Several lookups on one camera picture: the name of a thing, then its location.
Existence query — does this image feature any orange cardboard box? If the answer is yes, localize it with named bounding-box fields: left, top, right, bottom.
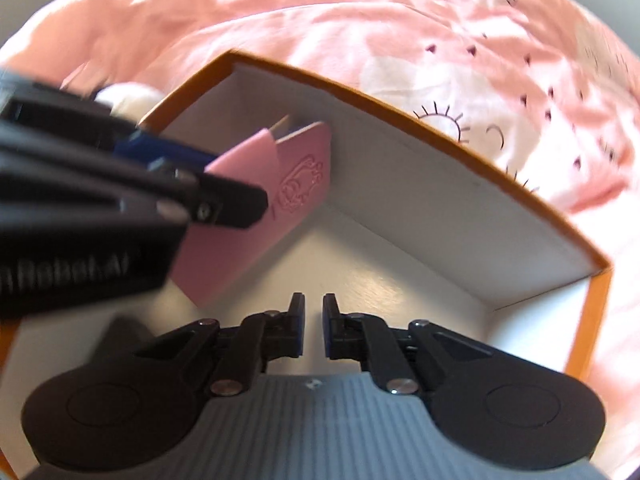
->
left=0, top=48, right=614, bottom=480

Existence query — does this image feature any pink embossed leather wallet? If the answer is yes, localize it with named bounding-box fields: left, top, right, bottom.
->
left=170, top=121, right=334, bottom=309

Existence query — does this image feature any pink printed blanket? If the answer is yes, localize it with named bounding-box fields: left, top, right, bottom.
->
left=0, top=0, right=640, bottom=480

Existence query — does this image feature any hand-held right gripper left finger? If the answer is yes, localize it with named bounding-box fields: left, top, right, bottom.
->
left=135, top=291, right=307, bottom=397

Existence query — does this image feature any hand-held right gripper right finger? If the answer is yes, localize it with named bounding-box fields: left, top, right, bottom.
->
left=322, top=292, right=494, bottom=396

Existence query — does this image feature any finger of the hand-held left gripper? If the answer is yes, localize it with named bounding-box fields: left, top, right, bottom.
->
left=0, top=71, right=212, bottom=172
left=120, top=157, right=270, bottom=229

